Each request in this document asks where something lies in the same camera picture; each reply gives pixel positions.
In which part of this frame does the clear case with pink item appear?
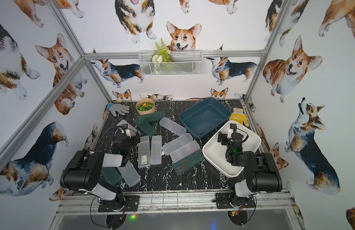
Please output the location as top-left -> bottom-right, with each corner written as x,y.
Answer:
116,120 -> 141,137

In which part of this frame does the white wire wall basket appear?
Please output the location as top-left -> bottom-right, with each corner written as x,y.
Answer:
138,50 -> 203,76

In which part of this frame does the clear rounded case front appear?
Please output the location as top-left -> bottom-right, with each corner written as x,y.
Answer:
118,161 -> 141,187

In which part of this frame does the dark green case with pens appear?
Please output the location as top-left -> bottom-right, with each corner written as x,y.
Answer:
173,149 -> 204,175

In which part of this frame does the clear case with red pen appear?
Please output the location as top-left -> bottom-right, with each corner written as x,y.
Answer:
170,140 -> 200,163

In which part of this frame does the yellow work glove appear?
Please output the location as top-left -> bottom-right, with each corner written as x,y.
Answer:
229,108 -> 249,127

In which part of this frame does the teal storage box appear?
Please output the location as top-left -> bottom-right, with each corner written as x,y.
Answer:
179,97 -> 231,139

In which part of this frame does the pink pot with green plant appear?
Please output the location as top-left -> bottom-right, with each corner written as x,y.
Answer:
135,98 -> 155,115

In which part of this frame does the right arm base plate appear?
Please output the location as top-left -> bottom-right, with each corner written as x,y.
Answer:
213,193 -> 256,209

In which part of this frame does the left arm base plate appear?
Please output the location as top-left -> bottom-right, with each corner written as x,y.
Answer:
98,195 -> 140,213

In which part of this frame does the clear rounded case back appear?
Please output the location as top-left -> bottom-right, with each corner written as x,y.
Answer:
159,117 -> 187,136

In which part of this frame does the clear case with barcode label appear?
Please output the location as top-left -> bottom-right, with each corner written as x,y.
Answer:
138,136 -> 151,168

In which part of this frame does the artificial fern with flower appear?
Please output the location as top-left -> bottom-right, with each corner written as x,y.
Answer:
152,39 -> 172,74

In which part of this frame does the clear rounded case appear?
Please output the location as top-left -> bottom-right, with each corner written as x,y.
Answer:
159,117 -> 187,136
118,161 -> 141,187

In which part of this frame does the grey work glove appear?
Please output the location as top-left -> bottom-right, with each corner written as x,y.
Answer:
106,103 -> 130,117

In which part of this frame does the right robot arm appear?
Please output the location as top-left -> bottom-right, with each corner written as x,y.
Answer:
217,123 -> 283,198

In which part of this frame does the white storage box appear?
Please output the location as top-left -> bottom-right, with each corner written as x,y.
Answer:
202,120 -> 262,178

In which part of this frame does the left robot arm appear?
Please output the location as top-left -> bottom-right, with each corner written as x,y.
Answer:
60,124 -> 140,201

